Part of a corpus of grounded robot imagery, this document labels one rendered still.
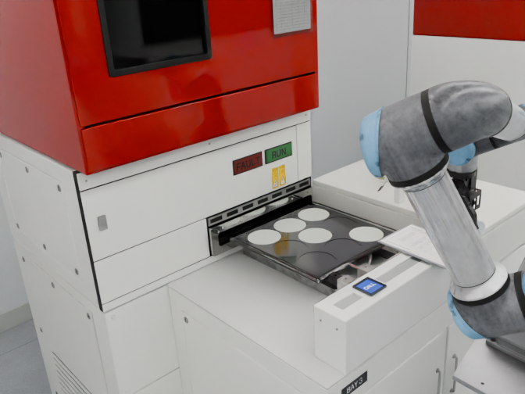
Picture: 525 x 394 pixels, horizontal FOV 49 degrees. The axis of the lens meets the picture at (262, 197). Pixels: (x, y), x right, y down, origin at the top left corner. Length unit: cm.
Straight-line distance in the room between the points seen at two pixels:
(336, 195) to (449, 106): 99
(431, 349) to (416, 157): 73
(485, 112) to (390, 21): 373
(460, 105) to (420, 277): 57
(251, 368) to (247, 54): 84
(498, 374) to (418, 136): 61
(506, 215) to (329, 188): 56
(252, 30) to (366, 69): 294
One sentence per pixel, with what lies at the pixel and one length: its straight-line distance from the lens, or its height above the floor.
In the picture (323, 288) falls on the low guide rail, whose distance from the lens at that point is 158.
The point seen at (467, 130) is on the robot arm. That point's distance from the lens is 99.
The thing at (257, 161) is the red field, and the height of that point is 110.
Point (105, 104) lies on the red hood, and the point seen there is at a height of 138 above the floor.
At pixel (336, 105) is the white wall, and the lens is 431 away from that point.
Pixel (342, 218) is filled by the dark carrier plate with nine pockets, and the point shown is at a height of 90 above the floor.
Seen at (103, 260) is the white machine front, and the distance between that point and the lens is 156.
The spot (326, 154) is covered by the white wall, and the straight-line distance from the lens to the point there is 432.
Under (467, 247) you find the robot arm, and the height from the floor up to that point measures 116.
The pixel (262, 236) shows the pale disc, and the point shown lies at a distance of 173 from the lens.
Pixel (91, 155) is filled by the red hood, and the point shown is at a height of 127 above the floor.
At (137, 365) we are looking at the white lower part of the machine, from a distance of 177.
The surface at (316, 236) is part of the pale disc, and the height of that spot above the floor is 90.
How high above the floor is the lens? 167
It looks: 22 degrees down
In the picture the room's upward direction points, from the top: 4 degrees counter-clockwise
